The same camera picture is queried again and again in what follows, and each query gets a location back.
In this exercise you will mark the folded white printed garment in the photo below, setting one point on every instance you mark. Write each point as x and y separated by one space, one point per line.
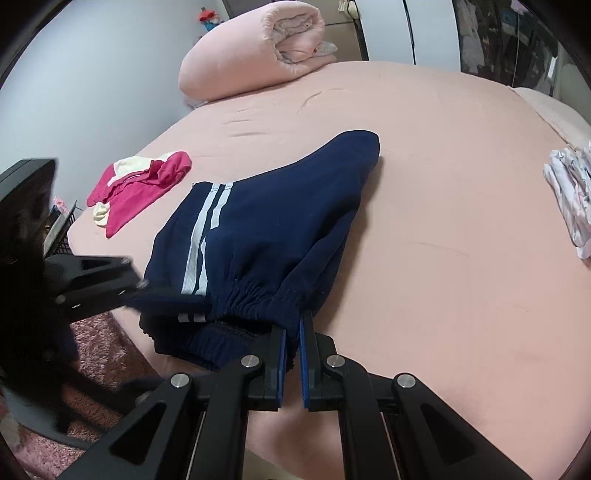
572 194

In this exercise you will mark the glass door wardrobe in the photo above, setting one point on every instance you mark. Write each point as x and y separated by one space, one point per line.
503 41

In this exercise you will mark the pink fluffy rug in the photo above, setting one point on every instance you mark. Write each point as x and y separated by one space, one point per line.
92 341

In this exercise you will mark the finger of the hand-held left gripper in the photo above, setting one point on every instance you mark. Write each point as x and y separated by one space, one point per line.
92 284

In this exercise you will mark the white wardrobe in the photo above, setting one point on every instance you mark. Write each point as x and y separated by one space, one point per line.
406 32

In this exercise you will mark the red and blue plush doll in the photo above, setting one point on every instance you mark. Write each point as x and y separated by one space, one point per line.
210 14

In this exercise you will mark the navy striped pants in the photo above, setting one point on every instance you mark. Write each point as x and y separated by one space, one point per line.
277 221

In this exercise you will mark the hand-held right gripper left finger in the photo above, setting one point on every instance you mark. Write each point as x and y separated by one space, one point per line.
279 369

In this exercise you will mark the pink and cream top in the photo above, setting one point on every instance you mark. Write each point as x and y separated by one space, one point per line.
161 177

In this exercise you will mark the beige cabinet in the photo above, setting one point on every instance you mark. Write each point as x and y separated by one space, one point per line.
351 32

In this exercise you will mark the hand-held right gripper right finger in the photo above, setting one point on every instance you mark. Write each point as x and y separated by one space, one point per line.
304 369

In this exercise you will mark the bed with pink sheet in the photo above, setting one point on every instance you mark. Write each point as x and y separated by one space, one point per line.
438 254

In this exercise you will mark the rolled pink quilt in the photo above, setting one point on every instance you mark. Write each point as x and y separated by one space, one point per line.
240 50

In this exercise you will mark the beige quilted blanket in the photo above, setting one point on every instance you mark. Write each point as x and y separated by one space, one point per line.
554 115

